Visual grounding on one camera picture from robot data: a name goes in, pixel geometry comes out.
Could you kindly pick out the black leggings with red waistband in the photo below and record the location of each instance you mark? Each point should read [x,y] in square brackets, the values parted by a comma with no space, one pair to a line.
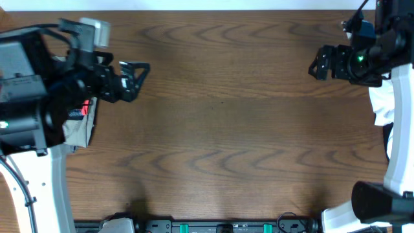
[79,112]

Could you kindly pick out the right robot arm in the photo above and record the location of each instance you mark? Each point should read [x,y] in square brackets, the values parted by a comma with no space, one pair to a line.
[379,55]

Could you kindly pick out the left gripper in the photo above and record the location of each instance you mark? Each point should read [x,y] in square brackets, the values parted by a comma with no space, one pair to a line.
[108,81]

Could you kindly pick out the folded khaki pants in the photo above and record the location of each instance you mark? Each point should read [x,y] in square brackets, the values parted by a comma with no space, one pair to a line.
[79,132]

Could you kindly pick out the black garment under white one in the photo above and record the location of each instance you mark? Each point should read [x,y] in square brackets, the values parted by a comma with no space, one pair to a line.
[388,139]

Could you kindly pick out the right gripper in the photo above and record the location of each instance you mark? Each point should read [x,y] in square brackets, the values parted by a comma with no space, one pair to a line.
[342,55]

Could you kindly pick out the white crumpled garment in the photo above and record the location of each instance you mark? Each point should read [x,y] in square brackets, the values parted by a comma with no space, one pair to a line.
[383,101]

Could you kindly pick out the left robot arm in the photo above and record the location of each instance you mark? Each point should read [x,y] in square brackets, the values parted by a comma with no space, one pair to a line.
[47,71]

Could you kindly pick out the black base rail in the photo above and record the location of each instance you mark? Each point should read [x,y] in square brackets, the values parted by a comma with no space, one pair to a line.
[126,222]

